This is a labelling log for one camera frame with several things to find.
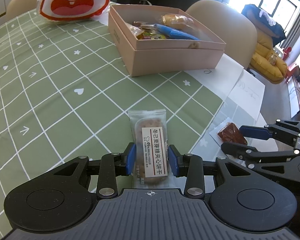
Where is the clear packet red-brown jerky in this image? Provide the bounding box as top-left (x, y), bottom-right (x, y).
top-left (209, 118), bottom-right (248, 146)

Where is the clear sandwich biscuit packet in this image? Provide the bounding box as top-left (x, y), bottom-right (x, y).
top-left (128, 109), bottom-right (169, 188)

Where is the blue seaweed snack packet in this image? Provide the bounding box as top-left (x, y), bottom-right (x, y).
top-left (153, 24), bottom-right (200, 41)

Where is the red yellow snack bag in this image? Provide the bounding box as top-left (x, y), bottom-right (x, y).
top-left (126, 21), bottom-right (167, 40)

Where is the white paper sheet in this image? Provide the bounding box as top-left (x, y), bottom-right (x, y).
top-left (185, 55), bottom-right (266, 151)

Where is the yellow cushion sofa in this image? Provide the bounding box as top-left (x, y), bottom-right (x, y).
top-left (249, 28), bottom-right (288, 84)

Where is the green grid tablecloth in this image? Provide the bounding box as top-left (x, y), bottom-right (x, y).
top-left (0, 11), bottom-right (223, 235)

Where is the pink cardboard box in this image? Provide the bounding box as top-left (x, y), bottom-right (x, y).
top-left (108, 4), bottom-right (226, 77)

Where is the clear bag brown bread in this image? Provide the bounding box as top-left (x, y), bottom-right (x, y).
top-left (160, 14), bottom-right (194, 30)

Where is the rabbit face snack bag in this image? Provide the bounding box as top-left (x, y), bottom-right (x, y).
top-left (36, 0), bottom-right (112, 25)

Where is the beige chair behind rabbit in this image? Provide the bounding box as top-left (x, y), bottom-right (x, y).
top-left (5, 0), bottom-right (37, 21)

